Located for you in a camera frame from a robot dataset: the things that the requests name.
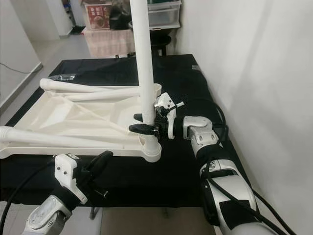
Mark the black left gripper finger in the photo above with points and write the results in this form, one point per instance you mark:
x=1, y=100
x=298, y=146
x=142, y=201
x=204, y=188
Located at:
x=104, y=169
x=99, y=159

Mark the white plastic table leg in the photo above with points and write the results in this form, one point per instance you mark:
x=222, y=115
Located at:
x=143, y=54
x=112, y=93
x=58, y=84
x=39, y=136

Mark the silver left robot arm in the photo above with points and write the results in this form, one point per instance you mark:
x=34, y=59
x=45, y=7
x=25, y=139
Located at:
x=46, y=220

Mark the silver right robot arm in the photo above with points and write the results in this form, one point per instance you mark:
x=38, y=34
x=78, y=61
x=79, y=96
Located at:
x=200, y=134

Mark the white plastic table top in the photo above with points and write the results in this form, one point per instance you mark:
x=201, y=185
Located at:
x=83, y=117

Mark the black tablecloth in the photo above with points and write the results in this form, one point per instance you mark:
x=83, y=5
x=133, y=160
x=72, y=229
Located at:
x=156, y=181

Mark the grey tape strip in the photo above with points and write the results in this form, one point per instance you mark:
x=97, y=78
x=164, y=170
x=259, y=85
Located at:
x=195, y=68

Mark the beige table cover cloth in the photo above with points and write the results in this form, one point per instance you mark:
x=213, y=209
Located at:
x=112, y=41

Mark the crumpled clear tape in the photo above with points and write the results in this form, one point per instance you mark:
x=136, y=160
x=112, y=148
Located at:
x=62, y=77

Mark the black wok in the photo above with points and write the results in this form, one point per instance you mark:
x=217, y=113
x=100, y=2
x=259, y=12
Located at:
x=165, y=33

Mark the clear plastic storage box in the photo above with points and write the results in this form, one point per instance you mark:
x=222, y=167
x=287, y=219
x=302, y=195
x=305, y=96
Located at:
x=165, y=14

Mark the red printed box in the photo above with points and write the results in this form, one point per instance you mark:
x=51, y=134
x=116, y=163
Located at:
x=97, y=17

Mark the orange lid storage bin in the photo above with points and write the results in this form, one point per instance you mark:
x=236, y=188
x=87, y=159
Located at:
x=84, y=14

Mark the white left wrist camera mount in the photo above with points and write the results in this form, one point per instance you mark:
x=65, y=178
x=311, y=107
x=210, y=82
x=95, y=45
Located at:
x=71, y=174

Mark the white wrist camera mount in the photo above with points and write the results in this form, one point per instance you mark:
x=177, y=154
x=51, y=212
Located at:
x=71, y=174
x=166, y=103

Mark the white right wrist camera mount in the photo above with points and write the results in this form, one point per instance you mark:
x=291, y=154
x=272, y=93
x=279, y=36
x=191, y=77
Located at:
x=166, y=103

